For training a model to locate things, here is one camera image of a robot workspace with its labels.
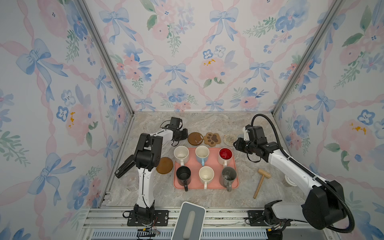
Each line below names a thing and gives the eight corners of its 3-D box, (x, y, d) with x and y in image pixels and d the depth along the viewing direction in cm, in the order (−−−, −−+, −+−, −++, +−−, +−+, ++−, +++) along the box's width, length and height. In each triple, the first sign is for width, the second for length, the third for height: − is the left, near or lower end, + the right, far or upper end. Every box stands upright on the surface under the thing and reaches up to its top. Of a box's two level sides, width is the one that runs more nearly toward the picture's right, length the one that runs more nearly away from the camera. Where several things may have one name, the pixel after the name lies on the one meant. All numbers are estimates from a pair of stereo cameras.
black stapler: (117, 177, 91) (113, 173, 86) (134, 158, 99) (131, 153, 94) (122, 180, 89) (119, 177, 85) (139, 160, 98) (136, 156, 93)
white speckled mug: (182, 170, 91) (181, 163, 84) (172, 156, 97) (171, 149, 90) (193, 162, 94) (193, 155, 87) (183, 150, 100) (183, 142, 93)
